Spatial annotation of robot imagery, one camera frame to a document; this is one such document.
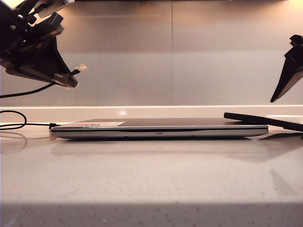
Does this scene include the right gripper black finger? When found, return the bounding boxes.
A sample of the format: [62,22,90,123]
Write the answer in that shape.
[270,34,303,103]

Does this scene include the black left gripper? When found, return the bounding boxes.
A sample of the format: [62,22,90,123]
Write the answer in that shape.
[0,0,79,88]

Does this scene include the black charging cable silver plug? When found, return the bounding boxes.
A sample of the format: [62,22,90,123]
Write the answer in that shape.
[0,63,88,131]

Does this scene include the black smartphone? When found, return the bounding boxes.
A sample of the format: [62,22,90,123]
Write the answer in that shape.
[223,112,303,132]

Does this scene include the small white dish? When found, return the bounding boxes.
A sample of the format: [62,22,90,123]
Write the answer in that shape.
[265,114,301,123]

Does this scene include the pink white laptop sticker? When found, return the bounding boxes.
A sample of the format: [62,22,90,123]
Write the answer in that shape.
[70,121,126,129]

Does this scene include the silver closed laptop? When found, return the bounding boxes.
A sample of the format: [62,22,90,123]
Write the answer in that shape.
[49,117,269,140]

